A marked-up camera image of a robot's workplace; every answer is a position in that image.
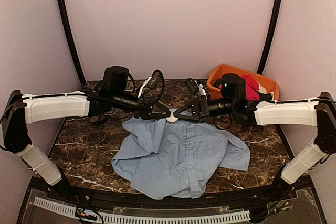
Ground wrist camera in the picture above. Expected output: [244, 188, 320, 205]
[184, 78, 208, 99]
[138, 69, 165, 99]

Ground white slotted cable duct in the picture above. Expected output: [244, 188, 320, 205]
[33, 196, 251, 223]

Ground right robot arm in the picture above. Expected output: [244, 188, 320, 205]
[173, 73, 335, 200]

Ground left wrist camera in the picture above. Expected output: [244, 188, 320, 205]
[138, 69, 165, 99]

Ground black front rail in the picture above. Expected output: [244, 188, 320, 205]
[28, 176, 314, 217]

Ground left black frame post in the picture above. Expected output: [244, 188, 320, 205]
[57, 0, 86, 85]

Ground black frame post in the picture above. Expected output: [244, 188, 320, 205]
[257, 0, 282, 75]
[57, 0, 86, 85]

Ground red and white clothes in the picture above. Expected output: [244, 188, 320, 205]
[215, 73, 274, 101]

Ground black brooch box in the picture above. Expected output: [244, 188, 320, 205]
[89, 115, 107, 125]

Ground orange plastic basin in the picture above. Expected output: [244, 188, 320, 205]
[207, 64, 280, 100]

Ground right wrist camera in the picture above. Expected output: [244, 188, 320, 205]
[184, 78, 208, 99]

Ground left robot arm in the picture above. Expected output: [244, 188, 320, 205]
[1, 66, 171, 201]

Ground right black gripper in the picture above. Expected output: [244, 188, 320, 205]
[174, 93, 236, 121]

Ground round white brooch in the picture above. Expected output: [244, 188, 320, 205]
[166, 111, 179, 123]

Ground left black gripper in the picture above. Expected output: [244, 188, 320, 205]
[111, 90, 172, 120]

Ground light blue button shirt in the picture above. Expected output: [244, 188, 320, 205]
[111, 118, 250, 200]

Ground right black frame post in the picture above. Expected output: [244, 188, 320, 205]
[257, 0, 282, 75]

